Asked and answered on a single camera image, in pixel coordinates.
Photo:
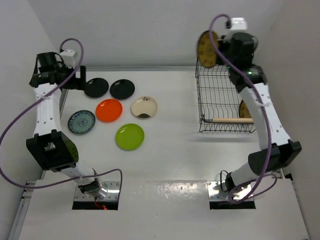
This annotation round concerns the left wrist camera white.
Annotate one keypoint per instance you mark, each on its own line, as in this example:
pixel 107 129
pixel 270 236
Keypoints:
pixel 69 58

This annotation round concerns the black wire dish rack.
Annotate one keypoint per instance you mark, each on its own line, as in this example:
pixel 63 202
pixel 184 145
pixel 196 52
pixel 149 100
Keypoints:
pixel 217 98

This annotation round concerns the beige floral plate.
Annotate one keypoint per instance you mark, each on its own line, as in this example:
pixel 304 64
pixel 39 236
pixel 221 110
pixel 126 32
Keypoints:
pixel 144 107

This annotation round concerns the brown patterned plate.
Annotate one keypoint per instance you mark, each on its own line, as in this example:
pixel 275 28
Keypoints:
pixel 243 111
pixel 206 53

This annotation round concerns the orange plate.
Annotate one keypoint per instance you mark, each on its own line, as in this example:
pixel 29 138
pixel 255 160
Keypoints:
pixel 109 110

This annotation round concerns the lime green plate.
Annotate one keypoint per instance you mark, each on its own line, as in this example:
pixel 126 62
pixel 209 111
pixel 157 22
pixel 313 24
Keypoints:
pixel 129 137

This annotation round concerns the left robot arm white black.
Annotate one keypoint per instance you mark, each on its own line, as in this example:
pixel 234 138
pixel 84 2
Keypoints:
pixel 49 146

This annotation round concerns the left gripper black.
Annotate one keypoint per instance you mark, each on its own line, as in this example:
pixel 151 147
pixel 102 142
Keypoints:
pixel 78 83

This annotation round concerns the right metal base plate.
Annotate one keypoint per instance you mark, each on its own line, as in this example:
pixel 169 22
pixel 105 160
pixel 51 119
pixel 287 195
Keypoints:
pixel 216 192

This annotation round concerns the black plate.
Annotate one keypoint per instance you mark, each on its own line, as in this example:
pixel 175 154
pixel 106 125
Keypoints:
pixel 96 87
pixel 122 89

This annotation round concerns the metal base plate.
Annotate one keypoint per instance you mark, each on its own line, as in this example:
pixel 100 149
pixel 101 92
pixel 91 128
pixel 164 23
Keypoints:
pixel 216 192
pixel 109 192

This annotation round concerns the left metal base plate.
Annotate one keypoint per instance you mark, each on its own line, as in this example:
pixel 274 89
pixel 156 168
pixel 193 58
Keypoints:
pixel 109 192

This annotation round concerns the aluminium rail left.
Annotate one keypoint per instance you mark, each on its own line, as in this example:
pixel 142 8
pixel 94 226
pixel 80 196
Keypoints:
pixel 20 214

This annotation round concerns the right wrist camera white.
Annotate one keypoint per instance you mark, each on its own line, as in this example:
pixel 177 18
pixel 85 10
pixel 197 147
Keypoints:
pixel 237 24

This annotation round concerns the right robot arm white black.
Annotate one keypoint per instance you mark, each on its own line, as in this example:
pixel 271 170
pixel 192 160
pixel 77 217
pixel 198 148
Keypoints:
pixel 277 150

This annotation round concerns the aluminium rail right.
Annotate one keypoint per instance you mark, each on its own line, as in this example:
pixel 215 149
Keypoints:
pixel 279 173

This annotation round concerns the blue green patterned plate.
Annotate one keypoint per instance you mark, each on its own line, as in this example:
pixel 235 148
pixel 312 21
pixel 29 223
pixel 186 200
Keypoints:
pixel 81 122

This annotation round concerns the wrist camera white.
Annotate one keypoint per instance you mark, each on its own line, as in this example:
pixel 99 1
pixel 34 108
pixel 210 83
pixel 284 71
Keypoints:
pixel 69 58
pixel 237 24

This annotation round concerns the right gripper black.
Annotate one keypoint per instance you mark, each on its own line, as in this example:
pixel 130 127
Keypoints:
pixel 224 43

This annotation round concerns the aluminium rail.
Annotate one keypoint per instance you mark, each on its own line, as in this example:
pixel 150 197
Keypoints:
pixel 20 214
pixel 279 173

